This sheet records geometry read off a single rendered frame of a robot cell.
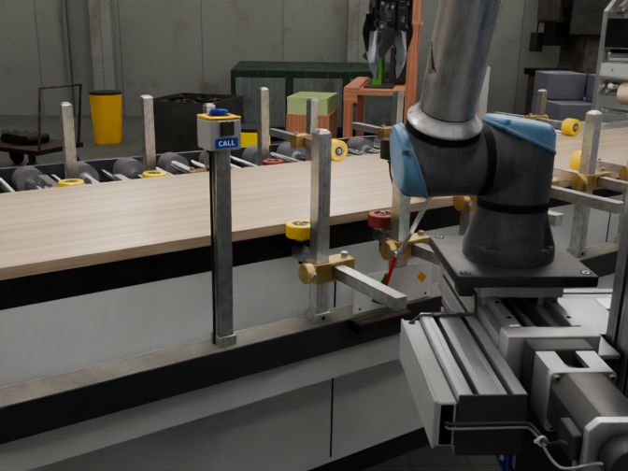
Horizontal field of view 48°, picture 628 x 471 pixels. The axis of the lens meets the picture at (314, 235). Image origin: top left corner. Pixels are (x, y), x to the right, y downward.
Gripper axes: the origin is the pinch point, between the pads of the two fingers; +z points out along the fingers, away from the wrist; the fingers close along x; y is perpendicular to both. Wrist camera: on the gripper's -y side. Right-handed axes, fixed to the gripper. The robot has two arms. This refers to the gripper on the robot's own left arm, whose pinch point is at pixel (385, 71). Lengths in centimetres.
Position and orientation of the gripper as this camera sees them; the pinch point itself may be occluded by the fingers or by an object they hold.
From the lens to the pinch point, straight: 147.2
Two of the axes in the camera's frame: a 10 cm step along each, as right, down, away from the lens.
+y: 0.5, 2.9, -9.6
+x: 10.0, 0.0, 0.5
